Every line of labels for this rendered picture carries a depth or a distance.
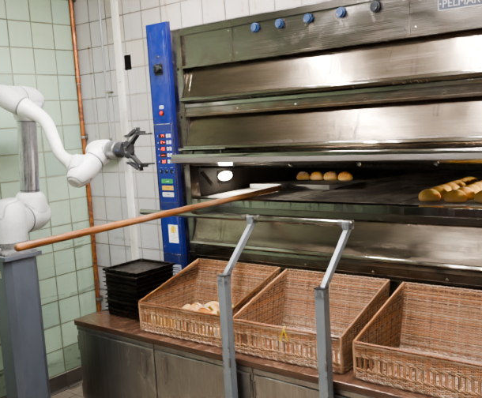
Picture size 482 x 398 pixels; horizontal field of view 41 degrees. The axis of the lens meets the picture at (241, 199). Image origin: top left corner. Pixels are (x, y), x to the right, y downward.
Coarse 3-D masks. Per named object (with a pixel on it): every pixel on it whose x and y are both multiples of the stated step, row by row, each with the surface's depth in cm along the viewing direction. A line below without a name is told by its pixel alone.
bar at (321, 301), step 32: (320, 224) 261; (352, 224) 253; (224, 288) 268; (320, 288) 238; (224, 320) 270; (320, 320) 240; (224, 352) 272; (320, 352) 242; (224, 384) 275; (320, 384) 243
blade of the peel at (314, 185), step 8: (256, 184) 385; (264, 184) 382; (272, 184) 378; (280, 184) 375; (296, 184) 391; (304, 184) 389; (312, 184) 386; (320, 184) 383; (328, 184) 380; (336, 184) 361; (344, 184) 369
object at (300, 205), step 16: (272, 208) 322; (288, 208) 315; (304, 208) 309; (320, 208) 304; (336, 208) 298; (352, 208) 293; (368, 208) 288; (384, 208) 283; (400, 208) 278; (416, 208) 274; (432, 208) 269; (448, 208) 265; (464, 208) 261; (480, 208) 257
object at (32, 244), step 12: (252, 192) 343; (264, 192) 351; (204, 204) 311; (216, 204) 318; (144, 216) 280; (156, 216) 285; (96, 228) 258; (108, 228) 263; (36, 240) 237; (48, 240) 240; (60, 240) 244
